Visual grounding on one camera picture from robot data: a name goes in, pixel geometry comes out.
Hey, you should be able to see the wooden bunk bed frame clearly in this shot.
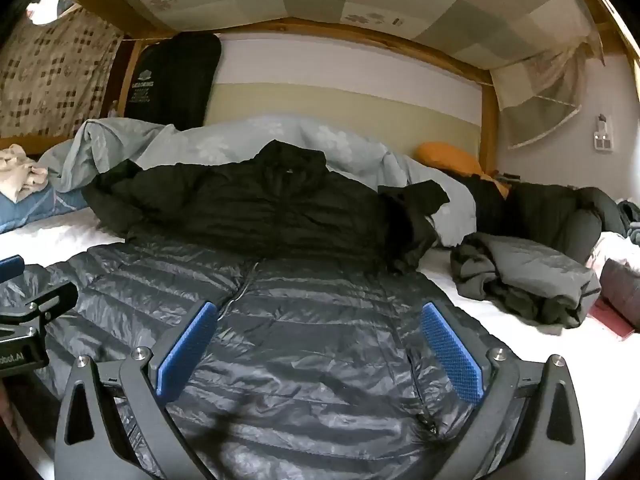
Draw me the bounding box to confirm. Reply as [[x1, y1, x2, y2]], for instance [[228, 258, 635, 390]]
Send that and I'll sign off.
[[47, 0, 640, 186]]

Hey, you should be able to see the light blue floral duvet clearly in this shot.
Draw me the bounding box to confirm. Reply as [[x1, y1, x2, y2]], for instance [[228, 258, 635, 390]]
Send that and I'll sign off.
[[37, 114, 476, 248]]

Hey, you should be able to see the dark grey sweater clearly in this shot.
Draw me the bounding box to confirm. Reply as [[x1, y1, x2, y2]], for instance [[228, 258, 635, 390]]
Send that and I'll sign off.
[[617, 199, 640, 246]]

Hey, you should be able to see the blue pillow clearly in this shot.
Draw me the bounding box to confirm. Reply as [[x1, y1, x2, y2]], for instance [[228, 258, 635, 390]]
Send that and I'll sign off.
[[0, 182, 88, 235]]

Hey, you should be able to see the black puffer jacket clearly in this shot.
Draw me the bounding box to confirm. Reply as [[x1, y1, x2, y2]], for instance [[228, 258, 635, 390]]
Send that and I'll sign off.
[[470, 175, 628, 266]]

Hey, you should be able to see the white wall socket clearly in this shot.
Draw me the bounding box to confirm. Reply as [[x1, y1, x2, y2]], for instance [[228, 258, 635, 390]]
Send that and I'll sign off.
[[592, 114, 616, 153]]

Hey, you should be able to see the brown checked patterned curtain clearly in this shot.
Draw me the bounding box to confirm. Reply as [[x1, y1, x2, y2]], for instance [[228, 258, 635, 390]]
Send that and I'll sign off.
[[0, 7, 126, 138]]

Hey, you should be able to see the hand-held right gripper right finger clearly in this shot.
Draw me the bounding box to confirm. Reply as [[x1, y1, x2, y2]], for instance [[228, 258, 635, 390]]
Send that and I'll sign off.
[[420, 302, 587, 480]]

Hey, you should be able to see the grey jacket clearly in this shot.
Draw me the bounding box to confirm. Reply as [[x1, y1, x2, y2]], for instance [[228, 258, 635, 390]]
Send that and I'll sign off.
[[450, 232, 603, 330]]

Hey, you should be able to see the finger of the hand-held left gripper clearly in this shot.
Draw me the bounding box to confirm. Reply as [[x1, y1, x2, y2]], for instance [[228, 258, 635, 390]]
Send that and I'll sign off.
[[0, 280, 75, 331], [0, 254, 26, 283]]

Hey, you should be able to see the black hanging garment bag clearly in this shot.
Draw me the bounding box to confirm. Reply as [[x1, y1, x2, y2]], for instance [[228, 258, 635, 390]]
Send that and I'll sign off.
[[122, 32, 222, 131]]

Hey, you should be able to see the long black down jacket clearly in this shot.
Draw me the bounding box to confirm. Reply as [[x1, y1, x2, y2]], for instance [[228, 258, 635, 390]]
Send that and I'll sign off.
[[0, 139, 531, 480]]

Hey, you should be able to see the pink book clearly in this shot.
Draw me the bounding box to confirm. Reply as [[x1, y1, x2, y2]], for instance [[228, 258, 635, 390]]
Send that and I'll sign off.
[[587, 295, 636, 343]]

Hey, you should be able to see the orange pillow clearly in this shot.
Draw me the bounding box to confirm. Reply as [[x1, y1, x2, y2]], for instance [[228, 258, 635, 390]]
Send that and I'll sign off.
[[415, 141, 511, 196]]

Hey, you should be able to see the beige crumpled cloth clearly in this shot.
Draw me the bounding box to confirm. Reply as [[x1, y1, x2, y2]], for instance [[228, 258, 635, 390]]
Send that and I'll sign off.
[[0, 143, 49, 204]]

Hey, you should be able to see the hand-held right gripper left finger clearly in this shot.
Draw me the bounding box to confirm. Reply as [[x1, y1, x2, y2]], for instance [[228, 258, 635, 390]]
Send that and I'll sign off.
[[54, 301, 219, 480]]

